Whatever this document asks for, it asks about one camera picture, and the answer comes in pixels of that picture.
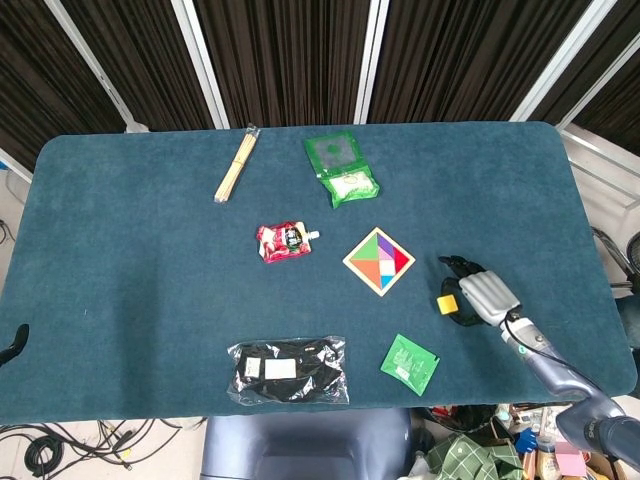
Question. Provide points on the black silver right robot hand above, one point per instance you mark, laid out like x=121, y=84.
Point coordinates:
x=490, y=295

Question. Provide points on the yellow block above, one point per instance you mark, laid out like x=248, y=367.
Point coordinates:
x=446, y=305

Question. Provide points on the blue silver right robot arm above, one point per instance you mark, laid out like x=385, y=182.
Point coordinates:
x=550, y=370

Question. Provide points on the wooden tangram puzzle tray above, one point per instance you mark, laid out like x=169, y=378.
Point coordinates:
x=370, y=270

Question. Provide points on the small green sachet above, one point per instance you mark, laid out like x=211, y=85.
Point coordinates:
x=410, y=367

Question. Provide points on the black office chair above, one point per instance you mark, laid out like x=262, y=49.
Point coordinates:
x=617, y=255

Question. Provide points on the green plaid cloth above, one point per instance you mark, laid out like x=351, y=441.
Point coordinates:
x=470, y=457

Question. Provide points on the large green snack package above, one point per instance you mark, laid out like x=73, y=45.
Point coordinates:
x=350, y=187

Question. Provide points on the pink paper box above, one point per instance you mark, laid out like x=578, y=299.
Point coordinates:
x=570, y=459

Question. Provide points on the black garment in clear bag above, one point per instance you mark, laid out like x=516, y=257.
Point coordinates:
x=300, y=380

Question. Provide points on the red drink pouch with spout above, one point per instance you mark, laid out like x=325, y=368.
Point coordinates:
x=280, y=242

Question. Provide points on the blue robot torso base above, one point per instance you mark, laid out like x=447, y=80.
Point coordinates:
x=300, y=445

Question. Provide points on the bundle of wooden chopsticks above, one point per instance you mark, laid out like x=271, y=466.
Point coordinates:
x=235, y=167

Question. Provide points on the black folding partition screen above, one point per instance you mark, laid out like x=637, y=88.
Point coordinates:
x=300, y=60

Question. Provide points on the teal table cloth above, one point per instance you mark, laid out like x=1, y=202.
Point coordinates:
x=150, y=250

